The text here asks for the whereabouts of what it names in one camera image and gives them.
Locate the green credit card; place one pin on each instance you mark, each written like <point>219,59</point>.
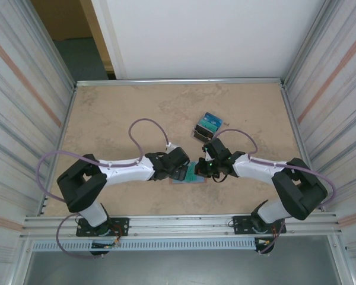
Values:
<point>191,175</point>

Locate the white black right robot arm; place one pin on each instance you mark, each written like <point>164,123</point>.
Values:
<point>255,169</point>

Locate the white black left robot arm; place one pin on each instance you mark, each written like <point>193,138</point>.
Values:
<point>121,173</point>

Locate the teal card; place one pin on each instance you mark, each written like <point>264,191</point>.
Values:
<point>209,125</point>

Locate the clear acrylic card stand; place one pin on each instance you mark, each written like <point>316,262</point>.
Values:
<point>194,135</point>

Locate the light blue card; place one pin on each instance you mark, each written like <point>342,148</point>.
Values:
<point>212,116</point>

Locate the grey metal sheet shelf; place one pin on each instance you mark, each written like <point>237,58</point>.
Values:
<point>181,270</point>

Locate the translucent ribbed side panel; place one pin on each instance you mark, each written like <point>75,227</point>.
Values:
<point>338,118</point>
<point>17,118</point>

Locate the wide aluminium frame rail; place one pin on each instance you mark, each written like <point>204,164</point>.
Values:
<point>181,225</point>

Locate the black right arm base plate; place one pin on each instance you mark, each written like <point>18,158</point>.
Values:
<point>240,224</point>

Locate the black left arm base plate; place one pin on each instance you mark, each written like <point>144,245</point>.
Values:
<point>121,225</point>

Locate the narrow aluminium frame rail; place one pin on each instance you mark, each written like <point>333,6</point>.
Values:
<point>181,81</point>

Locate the aluminium side rail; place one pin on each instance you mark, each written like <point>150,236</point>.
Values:
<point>60,148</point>
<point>303,148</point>

